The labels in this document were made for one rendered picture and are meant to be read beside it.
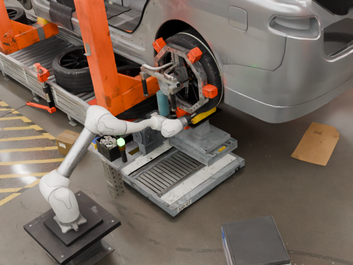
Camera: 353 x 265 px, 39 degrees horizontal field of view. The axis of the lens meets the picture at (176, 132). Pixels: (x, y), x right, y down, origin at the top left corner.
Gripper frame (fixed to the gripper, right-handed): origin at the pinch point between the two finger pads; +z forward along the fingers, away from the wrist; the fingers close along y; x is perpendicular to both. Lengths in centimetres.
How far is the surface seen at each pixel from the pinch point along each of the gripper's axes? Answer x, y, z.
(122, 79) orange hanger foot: 58, -36, -26
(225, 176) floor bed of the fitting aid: -55, -29, 1
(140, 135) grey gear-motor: 12, -53, -32
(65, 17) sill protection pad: 162, -124, 5
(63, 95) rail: 92, -132, -39
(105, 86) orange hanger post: 59, -32, -45
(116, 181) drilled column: -9, -58, -70
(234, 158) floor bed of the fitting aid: -47, -32, 21
